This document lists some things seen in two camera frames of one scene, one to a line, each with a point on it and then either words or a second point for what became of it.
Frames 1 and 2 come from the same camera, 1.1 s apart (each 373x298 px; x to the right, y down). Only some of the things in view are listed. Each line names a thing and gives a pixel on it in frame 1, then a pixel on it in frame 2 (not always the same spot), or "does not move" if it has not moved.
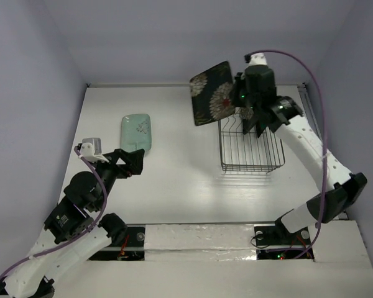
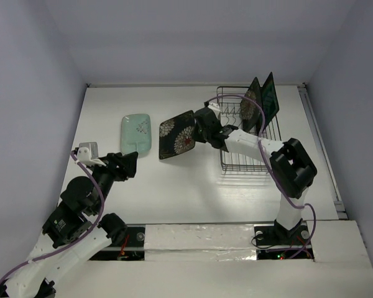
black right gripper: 255,116 to 201,125
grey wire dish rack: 248,153 does not move
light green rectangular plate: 136,133 does not move
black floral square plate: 212,94 to 176,134
